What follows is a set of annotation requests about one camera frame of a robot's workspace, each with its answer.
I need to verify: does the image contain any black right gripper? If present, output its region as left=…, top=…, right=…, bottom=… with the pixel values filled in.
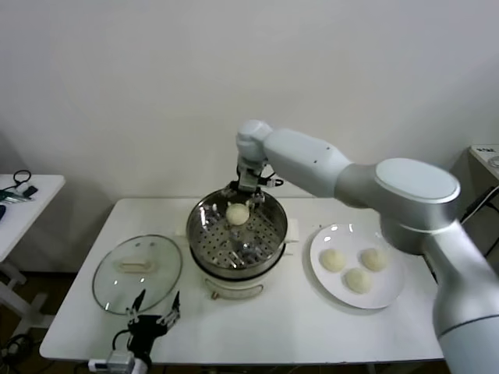
left=222, top=166, right=267, bottom=212

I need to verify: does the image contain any steel steamer basket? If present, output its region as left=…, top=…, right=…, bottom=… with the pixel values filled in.
left=175, top=186, right=301, bottom=273

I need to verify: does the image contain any black left camera cable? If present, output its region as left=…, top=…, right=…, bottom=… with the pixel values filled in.
left=111, top=330, right=133, bottom=352

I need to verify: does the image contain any white steamed baozi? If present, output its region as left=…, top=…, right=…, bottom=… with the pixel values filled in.
left=360, top=248, right=389, bottom=271
left=225, top=202, right=250, bottom=228
left=342, top=267, right=373, bottom=293
left=319, top=249, right=347, bottom=273

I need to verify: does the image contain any glass lid with cream handle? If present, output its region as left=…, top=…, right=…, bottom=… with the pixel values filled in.
left=91, top=234, right=184, bottom=316

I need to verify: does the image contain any white electric pot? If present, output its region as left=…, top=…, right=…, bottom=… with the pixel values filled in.
left=189, top=241, right=294, bottom=302

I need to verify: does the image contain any white round plate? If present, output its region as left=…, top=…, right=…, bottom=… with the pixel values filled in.
left=310, top=223, right=406, bottom=311

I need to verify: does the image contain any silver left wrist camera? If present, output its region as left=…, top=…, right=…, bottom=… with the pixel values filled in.
left=87, top=348, right=136, bottom=372

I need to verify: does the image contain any white side table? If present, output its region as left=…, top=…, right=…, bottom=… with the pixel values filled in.
left=0, top=174, right=65, bottom=336

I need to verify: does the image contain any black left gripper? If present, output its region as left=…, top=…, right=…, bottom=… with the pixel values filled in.
left=126, top=289, right=182, bottom=354

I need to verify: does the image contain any white power cable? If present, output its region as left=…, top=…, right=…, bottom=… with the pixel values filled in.
left=462, top=190, right=499, bottom=225

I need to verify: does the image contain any black floor cable bundle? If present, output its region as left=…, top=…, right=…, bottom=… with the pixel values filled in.
left=0, top=333, right=36, bottom=359

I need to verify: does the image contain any white shelf table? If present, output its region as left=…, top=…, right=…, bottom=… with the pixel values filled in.
left=459, top=143, right=499, bottom=254

